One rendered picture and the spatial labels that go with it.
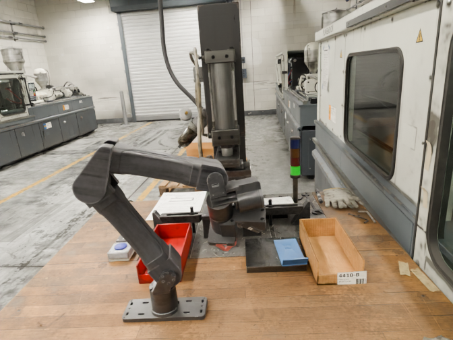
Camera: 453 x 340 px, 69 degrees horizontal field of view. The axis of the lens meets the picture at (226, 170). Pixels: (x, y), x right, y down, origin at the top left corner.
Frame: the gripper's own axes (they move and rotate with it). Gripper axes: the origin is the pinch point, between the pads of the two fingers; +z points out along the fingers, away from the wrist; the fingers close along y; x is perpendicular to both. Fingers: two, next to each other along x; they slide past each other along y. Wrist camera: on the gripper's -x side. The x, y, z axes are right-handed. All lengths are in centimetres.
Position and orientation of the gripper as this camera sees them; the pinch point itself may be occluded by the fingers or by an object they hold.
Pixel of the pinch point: (226, 243)
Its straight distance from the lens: 90.0
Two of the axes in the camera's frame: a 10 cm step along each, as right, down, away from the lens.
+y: 1.0, -7.4, 6.7
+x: -9.9, -0.1, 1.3
